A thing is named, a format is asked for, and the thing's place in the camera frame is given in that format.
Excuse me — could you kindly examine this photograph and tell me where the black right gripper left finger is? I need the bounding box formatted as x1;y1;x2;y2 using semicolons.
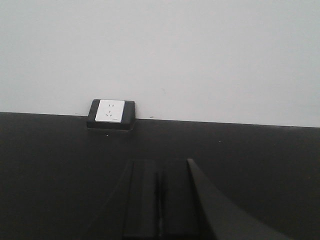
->
122;159;158;240

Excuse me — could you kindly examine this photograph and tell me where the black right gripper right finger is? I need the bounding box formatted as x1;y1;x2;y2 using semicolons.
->
187;158;290;240

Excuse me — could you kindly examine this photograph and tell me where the black socket housing box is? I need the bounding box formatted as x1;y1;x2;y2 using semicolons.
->
86;99;136;131

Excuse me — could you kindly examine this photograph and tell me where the white wall power socket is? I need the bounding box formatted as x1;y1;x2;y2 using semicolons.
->
95;99;125;123

